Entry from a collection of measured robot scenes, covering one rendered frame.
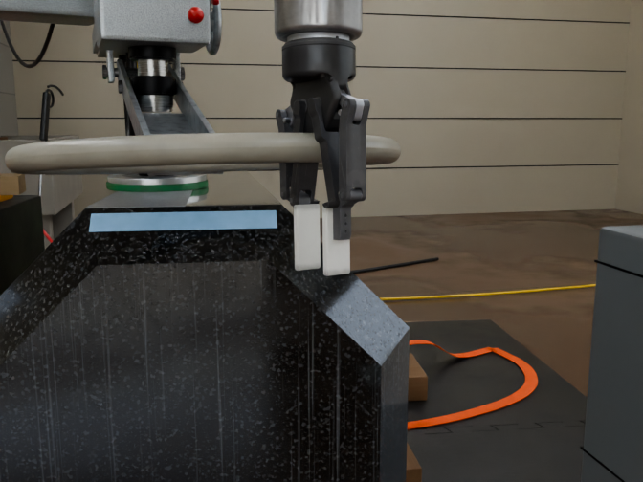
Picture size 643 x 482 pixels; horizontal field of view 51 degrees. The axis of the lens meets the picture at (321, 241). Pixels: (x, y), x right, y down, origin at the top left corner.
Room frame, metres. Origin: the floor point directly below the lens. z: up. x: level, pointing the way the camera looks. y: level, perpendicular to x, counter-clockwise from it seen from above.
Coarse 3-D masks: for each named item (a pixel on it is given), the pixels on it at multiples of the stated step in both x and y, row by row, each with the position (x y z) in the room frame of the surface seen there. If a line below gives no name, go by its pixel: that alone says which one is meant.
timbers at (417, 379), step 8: (416, 368) 2.26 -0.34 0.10; (416, 376) 2.18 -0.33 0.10; (424, 376) 2.18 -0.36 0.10; (416, 384) 2.18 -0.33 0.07; (424, 384) 2.18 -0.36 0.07; (416, 392) 2.18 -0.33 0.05; (424, 392) 2.18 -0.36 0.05; (408, 400) 2.17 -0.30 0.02; (416, 400) 2.18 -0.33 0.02; (424, 400) 2.18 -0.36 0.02
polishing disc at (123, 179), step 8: (112, 176) 1.44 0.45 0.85; (120, 176) 1.44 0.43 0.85; (128, 176) 1.44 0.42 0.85; (136, 176) 1.44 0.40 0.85; (144, 176) 1.44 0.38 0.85; (152, 176) 1.44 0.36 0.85; (160, 176) 1.44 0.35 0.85; (168, 176) 1.44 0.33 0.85; (176, 176) 1.44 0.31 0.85; (184, 176) 1.44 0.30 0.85; (192, 176) 1.44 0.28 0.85; (200, 176) 1.45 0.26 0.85; (128, 184) 1.39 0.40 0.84; (136, 184) 1.38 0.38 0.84; (144, 184) 1.38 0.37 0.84; (152, 184) 1.38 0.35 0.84; (160, 184) 1.38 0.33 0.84; (168, 184) 1.39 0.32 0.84
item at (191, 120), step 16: (128, 80) 1.47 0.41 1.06; (176, 80) 1.51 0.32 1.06; (128, 96) 1.37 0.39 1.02; (176, 96) 1.51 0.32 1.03; (128, 112) 1.39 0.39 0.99; (192, 112) 1.31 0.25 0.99; (144, 128) 1.14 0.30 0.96; (160, 128) 1.30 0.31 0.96; (176, 128) 1.31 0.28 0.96; (192, 128) 1.31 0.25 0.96; (208, 128) 1.18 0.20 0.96
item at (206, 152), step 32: (32, 160) 0.69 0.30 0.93; (64, 160) 0.66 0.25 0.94; (96, 160) 0.65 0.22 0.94; (128, 160) 0.64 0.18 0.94; (160, 160) 0.64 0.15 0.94; (192, 160) 0.64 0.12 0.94; (224, 160) 0.64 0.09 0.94; (256, 160) 0.65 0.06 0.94; (288, 160) 0.67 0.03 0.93; (320, 160) 0.69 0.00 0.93; (384, 160) 0.78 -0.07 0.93
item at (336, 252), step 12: (324, 216) 0.66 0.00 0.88; (324, 228) 0.66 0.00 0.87; (324, 240) 0.66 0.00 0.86; (336, 240) 0.66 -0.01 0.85; (348, 240) 0.67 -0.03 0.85; (324, 252) 0.66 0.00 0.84; (336, 252) 0.66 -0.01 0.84; (348, 252) 0.67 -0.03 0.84; (324, 264) 0.65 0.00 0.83; (336, 264) 0.66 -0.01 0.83; (348, 264) 0.67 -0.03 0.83
